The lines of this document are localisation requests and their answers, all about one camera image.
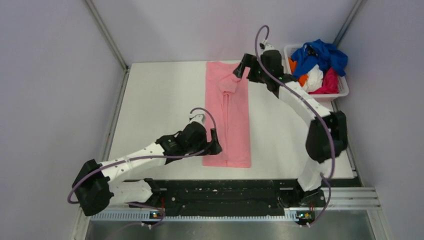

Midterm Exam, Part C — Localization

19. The blue t-shirt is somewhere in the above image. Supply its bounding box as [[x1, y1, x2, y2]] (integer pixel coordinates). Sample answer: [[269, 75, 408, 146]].
[[290, 39, 348, 78]]

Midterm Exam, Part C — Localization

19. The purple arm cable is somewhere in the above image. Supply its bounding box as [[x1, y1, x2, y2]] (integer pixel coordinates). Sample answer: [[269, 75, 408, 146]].
[[67, 107, 218, 229], [254, 25, 336, 228]]

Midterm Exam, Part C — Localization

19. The orange t-shirt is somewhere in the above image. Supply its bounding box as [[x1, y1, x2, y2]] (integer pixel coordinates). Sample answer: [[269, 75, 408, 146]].
[[288, 57, 309, 87]]

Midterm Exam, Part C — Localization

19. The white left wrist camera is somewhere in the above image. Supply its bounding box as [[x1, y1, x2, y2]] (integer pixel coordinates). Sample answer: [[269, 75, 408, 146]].
[[189, 113, 206, 125]]

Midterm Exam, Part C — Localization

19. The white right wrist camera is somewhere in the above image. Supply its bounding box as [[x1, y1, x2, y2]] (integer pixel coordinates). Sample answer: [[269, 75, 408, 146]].
[[259, 39, 275, 52]]

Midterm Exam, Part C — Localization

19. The white t-shirt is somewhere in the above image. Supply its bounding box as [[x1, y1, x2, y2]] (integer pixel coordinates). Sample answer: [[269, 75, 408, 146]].
[[302, 64, 324, 93]]

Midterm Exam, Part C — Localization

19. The aluminium front rail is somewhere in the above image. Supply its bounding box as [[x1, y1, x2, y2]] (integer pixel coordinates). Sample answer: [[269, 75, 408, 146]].
[[79, 187, 382, 222]]

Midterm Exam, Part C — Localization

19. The magenta t-shirt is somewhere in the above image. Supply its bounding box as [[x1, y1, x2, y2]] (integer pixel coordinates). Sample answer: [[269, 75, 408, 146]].
[[309, 67, 339, 94]]

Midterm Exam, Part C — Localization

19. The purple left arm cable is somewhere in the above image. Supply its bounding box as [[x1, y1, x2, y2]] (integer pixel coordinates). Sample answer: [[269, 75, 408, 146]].
[[67, 107, 218, 229]]

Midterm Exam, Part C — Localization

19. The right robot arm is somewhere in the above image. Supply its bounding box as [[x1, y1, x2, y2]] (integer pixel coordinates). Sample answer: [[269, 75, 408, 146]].
[[233, 49, 348, 206]]

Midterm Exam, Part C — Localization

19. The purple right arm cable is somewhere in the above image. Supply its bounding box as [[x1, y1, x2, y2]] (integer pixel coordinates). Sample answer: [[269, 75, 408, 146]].
[[254, 25, 336, 228]]

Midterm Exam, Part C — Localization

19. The pink t-shirt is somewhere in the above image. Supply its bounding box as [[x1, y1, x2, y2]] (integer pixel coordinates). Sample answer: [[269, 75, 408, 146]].
[[202, 61, 252, 168]]

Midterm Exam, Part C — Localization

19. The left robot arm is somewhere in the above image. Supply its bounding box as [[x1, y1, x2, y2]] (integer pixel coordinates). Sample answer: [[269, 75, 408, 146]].
[[69, 120, 222, 217]]

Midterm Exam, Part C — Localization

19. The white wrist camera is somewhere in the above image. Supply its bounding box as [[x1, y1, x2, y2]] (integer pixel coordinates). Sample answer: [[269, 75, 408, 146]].
[[189, 113, 206, 125], [259, 39, 275, 52]]

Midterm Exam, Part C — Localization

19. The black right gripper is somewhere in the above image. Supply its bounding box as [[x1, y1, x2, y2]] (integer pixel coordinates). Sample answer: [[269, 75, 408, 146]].
[[232, 54, 269, 85]]

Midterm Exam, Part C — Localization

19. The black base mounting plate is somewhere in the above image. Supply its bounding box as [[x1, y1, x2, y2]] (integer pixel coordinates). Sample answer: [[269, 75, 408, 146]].
[[98, 178, 363, 218]]

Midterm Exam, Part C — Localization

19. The white plastic laundry basket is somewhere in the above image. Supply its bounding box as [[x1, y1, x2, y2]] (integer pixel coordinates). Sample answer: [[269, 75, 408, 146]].
[[282, 43, 349, 102]]

